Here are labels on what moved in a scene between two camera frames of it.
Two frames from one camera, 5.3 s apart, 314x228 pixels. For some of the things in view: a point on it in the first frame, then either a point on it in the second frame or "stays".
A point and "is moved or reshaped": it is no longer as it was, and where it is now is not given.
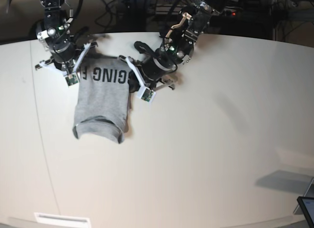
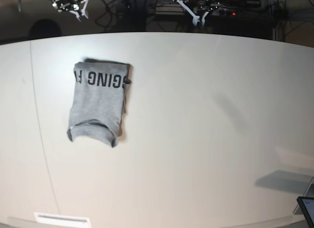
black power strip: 228,12 stays
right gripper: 153,71 to 208,3
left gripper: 63,54 to 65,1
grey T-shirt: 103,98 is moved or reshaped
